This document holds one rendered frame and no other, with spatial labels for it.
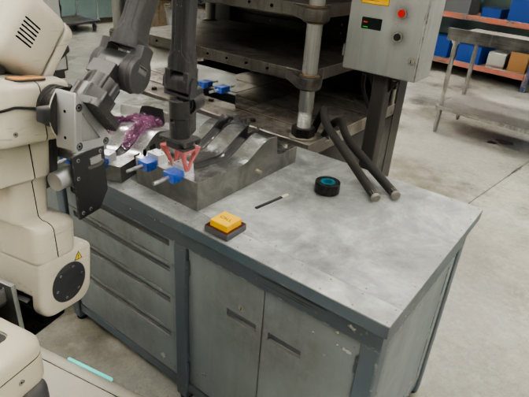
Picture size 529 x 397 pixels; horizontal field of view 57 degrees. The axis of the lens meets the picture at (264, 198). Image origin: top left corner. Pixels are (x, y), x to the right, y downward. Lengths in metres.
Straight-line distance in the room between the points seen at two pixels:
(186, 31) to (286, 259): 0.61
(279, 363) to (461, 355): 1.06
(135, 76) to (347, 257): 0.66
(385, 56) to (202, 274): 1.04
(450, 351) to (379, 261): 1.11
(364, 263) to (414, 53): 0.89
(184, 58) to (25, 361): 0.76
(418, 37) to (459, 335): 1.31
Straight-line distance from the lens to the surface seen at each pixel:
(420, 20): 1.86
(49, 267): 1.23
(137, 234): 1.66
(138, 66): 1.05
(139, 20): 1.07
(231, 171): 1.45
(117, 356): 2.11
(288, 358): 1.42
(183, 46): 1.26
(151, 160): 1.46
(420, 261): 1.31
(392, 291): 1.18
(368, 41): 1.94
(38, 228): 1.18
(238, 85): 2.26
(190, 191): 1.38
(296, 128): 2.00
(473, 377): 2.25
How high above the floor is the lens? 1.50
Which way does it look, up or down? 28 degrees down
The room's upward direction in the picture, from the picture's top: 4 degrees clockwise
